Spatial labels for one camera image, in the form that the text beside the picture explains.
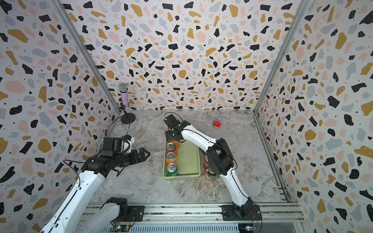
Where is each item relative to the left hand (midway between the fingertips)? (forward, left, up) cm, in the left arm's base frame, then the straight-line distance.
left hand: (144, 155), depth 76 cm
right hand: (+18, -12, -9) cm, 24 cm away
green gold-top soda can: (-8, -35, -11) cm, 38 cm away
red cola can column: (+9, -12, -8) cm, 17 cm away
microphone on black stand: (+40, +26, -16) cm, 51 cm away
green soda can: (-5, -14, -8) cm, 17 cm away
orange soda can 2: (+2, -13, -7) cm, 15 cm away
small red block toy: (+35, -44, -17) cm, 59 cm away
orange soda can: (+13, -15, -9) cm, 22 cm away
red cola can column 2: (-1, -33, -10) cm, 34 cm away
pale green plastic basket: (+4, -22, -18) cm, 29 cm away
